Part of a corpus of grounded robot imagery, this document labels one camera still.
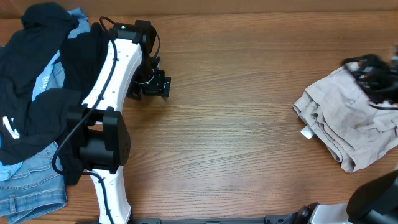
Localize black ribbed sweater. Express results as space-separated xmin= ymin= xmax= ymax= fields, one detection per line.
xmin=58 ymin=22 xmax=109 ymax=185

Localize light blue shirt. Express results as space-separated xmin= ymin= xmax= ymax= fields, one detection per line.
xmin=1 ymin=7 xmax=90 ymax=181

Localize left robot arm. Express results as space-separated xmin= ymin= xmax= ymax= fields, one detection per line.
xmin=67 ymin=20 xmax=172 ymax=223

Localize blue denim jeans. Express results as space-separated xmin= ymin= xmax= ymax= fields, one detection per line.
xmin=1 ymin=143 xmax=67 ymax=223

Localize black garment with white print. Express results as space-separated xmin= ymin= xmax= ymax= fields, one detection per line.
xmin=1 ymin=2 xmax=81 ymax=165

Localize beige cotton shorts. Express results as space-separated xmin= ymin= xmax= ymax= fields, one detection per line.
xmin=293 ymin=67 xmax=397 ymax=173

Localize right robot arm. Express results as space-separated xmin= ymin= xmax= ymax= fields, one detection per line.
xmin=281 ymin=54 xmax=397 ymax=223

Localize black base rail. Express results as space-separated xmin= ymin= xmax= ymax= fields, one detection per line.
xmin=127 ymin=215 xmax=287 ymax=224

